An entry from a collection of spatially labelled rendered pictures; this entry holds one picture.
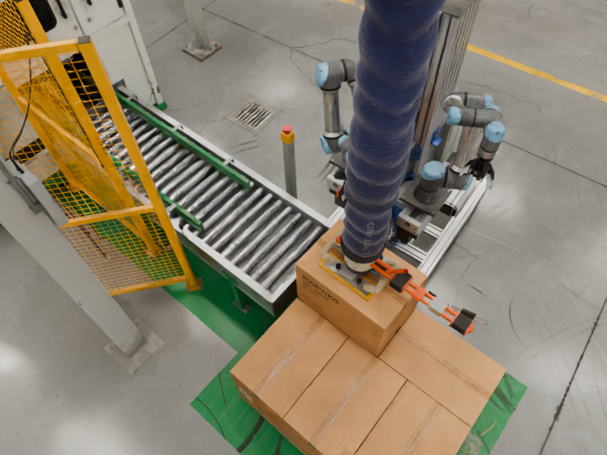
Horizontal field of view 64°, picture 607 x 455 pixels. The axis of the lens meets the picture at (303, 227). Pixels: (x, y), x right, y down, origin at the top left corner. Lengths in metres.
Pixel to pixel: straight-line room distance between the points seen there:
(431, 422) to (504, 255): 1.69
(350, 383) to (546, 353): 1.53
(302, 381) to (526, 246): 2.18
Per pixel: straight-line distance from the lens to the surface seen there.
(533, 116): 5.18
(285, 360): 2.85
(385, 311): 2.54
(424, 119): 2.71
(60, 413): 3.72
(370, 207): 2.02
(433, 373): 2.90
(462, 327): 2.42
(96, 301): 2.97
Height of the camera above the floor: 3.24
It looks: 56 degrees down
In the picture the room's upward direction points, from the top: 2 degrees counter-clockwise
